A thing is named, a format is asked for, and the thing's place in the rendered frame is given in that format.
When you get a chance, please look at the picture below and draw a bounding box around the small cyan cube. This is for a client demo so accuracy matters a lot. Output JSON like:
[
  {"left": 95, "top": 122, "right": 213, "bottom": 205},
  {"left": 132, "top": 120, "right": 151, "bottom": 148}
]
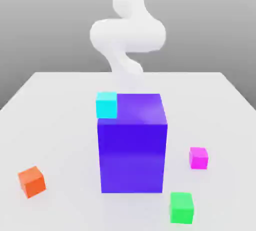
[{"left": 95, "top": 91, "right": 118, "bottom": 120}]

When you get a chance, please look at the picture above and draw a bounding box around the small magenta cube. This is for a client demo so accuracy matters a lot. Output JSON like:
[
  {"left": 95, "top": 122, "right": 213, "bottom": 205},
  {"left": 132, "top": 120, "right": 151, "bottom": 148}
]
[{"left": 189, "top": 146, "right": 209, "bottom": 170}]

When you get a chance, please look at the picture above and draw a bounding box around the small green cube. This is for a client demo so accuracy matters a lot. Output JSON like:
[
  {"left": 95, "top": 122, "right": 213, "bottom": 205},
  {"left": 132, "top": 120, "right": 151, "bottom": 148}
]
[{"left": 169, "top": 191, "right": 195, "bottom": 225}]

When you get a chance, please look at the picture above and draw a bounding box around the small orange cube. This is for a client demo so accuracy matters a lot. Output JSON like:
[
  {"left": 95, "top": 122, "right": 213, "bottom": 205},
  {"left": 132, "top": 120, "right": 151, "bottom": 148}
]
[{"left": 17, "top": 165, "right": 47, "bottom": 199}]

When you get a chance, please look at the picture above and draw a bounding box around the large purple box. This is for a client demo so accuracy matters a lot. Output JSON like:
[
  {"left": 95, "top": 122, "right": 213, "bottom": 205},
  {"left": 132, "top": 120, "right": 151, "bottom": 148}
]
[{"left": 96, "top": 93, "right": 168, "bottom": 194}]

